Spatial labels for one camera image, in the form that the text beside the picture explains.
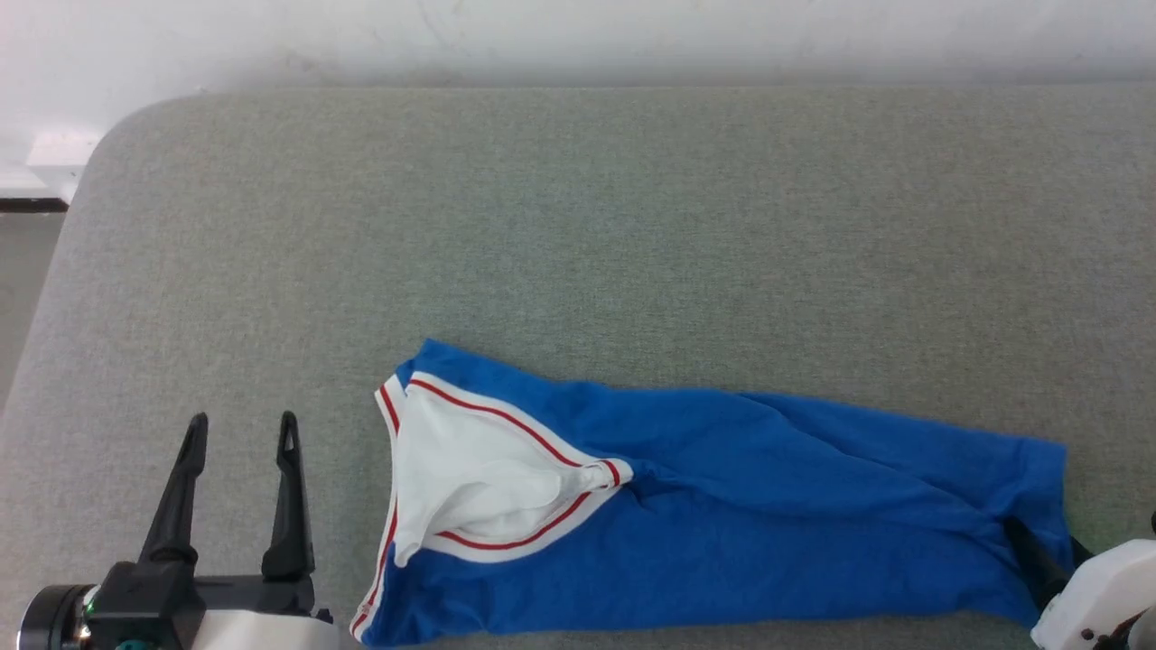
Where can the grey fabric sofa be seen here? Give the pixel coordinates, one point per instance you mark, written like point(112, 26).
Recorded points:
point(578, 226)

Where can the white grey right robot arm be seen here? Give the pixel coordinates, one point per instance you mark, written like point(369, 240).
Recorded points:
point(1145, 636)

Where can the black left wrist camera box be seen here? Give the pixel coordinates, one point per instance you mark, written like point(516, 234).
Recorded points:
point(135, 605)

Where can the white wall baseboard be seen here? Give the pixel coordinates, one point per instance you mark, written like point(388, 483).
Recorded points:
point(54, 158)

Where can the blue white basketball jersey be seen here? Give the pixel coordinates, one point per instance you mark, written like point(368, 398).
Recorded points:
point(768, 506)

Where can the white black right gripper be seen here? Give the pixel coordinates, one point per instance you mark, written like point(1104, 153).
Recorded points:
point(1097, 596)

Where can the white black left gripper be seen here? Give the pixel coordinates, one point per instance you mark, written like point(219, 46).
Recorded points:
point(262, 623)

